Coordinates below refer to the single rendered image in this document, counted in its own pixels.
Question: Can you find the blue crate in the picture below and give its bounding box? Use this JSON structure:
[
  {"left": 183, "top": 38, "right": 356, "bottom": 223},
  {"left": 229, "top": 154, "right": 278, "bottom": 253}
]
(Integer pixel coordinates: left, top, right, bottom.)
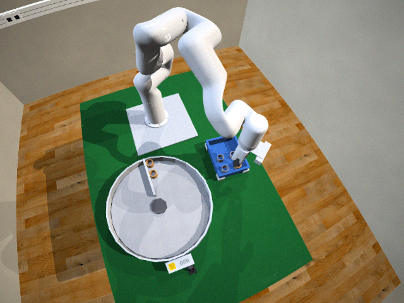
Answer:
[{"left": 206, "top": 136, "right": 250, "bottom": 179}]

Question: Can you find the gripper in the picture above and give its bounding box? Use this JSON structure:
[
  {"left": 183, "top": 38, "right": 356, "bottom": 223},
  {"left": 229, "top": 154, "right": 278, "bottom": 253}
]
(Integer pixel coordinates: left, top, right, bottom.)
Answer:
[{"left": 232, "top": 141, "right": 250, "bottom": 167}]

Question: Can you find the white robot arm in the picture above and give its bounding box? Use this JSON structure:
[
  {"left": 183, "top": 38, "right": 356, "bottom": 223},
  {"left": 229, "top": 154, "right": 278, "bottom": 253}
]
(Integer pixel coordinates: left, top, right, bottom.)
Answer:
[{"left": 133, "top": 7, "right": 271, "bottom": 165}]

